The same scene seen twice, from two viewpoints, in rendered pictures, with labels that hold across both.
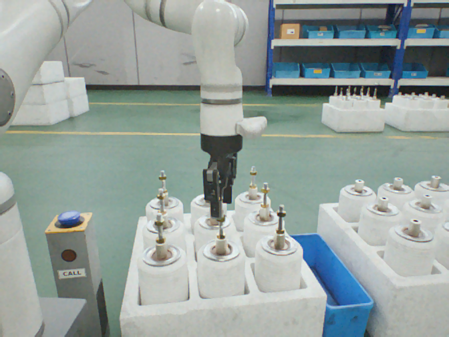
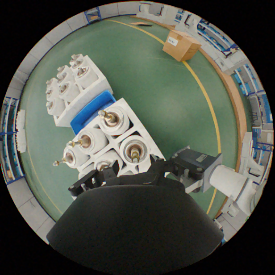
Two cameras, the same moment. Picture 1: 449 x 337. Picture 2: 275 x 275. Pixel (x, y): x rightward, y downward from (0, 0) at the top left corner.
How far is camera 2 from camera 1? 0.57 m
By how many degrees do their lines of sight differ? 70
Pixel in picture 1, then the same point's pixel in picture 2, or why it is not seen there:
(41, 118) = not seen: hidden behind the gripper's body
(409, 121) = (22, 121)
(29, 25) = not seen: outside the picture
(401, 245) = (89, 73)
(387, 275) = (99, 81)
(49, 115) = not seen: hidden behind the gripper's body
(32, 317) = (220, 168)
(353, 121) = (22, 139)
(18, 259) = (235, 175)
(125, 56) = (47, 223)
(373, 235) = (75, 91)
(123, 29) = (43, 228)
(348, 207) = (59, 108)
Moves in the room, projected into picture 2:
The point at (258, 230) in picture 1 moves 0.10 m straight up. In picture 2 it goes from (98, 139) to (79, 143)
